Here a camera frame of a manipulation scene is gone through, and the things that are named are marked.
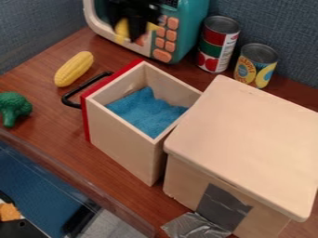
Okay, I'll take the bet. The cabinet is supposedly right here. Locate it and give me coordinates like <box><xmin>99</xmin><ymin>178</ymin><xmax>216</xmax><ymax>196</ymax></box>
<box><xmin>161</xmin><ymin>73</ymin><xmax>318</xmax><ymax>238</ymax></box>

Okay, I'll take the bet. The grey tape patch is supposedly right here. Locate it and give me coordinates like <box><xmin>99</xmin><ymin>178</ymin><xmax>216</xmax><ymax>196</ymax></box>
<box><xmin>160</xmin><ymin>182</ymin><xmax>255</xmax><ymax>238</ymax></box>

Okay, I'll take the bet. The yellow toy corn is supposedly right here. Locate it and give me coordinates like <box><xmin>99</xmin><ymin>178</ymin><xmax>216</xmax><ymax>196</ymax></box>
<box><xmin>53</xmin><ymin>50</ymin><xmax>96</xmax><ymax>88</ymax></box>

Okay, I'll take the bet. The toy microwave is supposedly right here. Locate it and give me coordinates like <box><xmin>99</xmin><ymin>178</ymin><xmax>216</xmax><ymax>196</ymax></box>
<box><xmin>82</xmin><ymin>0</ymin><xmax>212</xmax><ymax>65</ymax></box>

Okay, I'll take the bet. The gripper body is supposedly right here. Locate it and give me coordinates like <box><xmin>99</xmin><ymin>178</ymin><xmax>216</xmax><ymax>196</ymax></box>
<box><xmin>108</xmin><ymin>0</ymin><xmax>162</xmax><ymax>25</ymax></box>

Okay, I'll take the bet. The blue cloth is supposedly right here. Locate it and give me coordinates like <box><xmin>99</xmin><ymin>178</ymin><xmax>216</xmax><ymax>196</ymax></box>
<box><xmin>104</xmin><ymin>86</ymin><xmax>191</xmax><ymax>139</ymax></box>

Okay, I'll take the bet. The drawer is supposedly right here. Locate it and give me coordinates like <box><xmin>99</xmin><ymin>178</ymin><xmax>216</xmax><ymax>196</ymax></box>
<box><xmin>60</xmin><ymin>59</ymin><xmax>205</xmax><ymax>187</ymax></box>

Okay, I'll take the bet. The green toy broccoli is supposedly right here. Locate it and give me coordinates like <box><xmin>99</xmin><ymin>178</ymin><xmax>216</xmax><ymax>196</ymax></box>
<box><xmin>0</xmin><ymin>91</ymin><xmax>34</xmax><ymax>128</ymax></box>

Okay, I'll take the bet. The red green white can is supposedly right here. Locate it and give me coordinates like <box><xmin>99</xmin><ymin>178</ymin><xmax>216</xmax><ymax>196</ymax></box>
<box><xmin>194</xmin><ymin>15</ymin><xmax>243</xmax><ymax>74</ymax></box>

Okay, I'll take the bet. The yellow blue can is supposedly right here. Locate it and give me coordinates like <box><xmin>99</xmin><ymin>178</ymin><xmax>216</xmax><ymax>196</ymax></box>
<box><xmin>232</xmin><ymin>42</ymin><xmax>280</xmax><ymax>90</ymax></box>

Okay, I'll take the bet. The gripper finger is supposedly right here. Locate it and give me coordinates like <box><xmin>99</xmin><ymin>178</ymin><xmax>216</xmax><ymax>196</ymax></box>
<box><xmin>126</xmin><ymin>18</ymin><xmax>150</xmax><ymax>43</ymax></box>

